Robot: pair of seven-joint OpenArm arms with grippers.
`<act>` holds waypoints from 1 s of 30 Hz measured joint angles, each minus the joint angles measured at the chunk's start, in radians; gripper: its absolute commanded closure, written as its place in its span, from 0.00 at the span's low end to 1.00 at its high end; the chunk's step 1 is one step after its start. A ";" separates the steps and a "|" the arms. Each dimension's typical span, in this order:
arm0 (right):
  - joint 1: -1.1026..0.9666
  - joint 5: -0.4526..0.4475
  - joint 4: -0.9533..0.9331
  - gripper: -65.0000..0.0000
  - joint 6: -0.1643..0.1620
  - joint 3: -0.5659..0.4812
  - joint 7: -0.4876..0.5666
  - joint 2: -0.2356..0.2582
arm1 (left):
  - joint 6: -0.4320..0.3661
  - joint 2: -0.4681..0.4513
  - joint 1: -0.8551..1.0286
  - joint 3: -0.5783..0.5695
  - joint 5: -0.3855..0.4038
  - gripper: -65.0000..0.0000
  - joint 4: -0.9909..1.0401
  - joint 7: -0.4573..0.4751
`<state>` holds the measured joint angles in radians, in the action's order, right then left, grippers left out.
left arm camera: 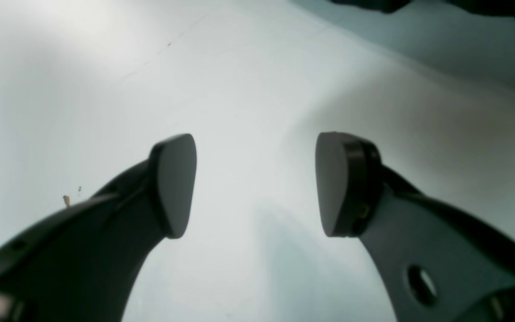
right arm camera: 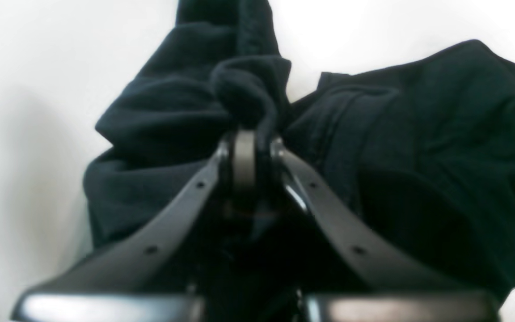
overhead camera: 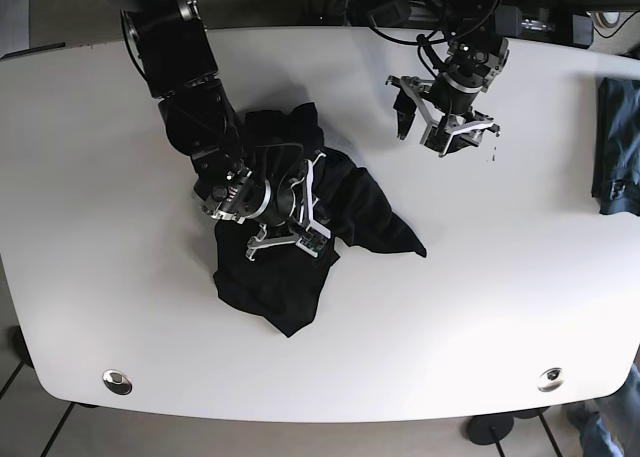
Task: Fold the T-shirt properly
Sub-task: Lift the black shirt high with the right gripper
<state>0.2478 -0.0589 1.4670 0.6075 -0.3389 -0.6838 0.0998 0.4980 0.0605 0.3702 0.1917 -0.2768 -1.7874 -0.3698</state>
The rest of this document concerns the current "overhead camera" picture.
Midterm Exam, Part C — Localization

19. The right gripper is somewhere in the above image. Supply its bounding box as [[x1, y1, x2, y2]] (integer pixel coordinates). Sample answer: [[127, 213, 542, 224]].
[[199, 150, 332, 261]]

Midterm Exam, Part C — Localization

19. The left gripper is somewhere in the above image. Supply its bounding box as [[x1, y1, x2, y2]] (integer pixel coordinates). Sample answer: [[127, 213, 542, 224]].
[[386, 51, 502, 154]]

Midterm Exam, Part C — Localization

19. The black T-shirt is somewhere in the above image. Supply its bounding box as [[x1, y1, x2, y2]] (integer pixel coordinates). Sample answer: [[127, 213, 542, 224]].
[[213, 102, 427, 337]]

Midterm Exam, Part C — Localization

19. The dark blue T-shirt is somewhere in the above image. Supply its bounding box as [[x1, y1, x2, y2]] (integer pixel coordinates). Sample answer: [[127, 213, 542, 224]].
[[591, 77, 639, 216]]

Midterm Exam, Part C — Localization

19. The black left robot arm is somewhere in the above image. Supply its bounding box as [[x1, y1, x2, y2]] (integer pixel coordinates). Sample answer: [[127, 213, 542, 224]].
[[364, 0, 509, 157]]

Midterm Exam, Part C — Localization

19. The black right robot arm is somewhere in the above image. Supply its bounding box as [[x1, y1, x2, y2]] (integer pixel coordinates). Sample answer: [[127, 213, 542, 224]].
[[121, 0, 331, 260]]

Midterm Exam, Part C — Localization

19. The black power adapter box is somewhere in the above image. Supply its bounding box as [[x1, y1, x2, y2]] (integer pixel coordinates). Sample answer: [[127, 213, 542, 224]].
[[494, 5, 522, 38]]

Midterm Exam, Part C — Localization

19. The left silver table grommet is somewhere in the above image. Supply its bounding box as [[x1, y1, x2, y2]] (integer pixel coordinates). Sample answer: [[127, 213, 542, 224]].
[[102, 369, 133, 396]]

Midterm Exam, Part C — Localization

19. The silver table grommet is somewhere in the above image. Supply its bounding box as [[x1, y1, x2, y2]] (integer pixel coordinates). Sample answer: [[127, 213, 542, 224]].
[[102, 369, 133, 396], [536, 367, 565, 393]]

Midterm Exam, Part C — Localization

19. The right silver table grommet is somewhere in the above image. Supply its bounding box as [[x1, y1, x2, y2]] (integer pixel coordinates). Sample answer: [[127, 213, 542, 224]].
[[536, 367, 565, 393]]

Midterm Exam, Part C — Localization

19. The black round stand base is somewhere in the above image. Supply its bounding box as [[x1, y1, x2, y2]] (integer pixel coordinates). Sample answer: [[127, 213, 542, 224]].
[[465, 414, 514, 446]]

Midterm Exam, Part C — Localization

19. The person's blue jeans leg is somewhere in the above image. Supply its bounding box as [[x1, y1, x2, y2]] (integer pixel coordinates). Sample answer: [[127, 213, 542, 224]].
[[564, 364, 639, 456]]

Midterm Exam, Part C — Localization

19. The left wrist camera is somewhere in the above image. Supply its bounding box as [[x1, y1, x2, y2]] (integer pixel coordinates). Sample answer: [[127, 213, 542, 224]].
[[420, 117, 454, 157]]

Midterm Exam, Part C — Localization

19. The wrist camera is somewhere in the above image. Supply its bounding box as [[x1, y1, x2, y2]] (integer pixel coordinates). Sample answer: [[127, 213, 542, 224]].
[[295, 229, 330, 258], [420, 117, 454, 157]]

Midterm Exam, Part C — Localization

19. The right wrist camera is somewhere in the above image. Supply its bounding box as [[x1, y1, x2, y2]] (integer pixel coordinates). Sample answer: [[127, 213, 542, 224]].
[[295, 229, 330, 258]]

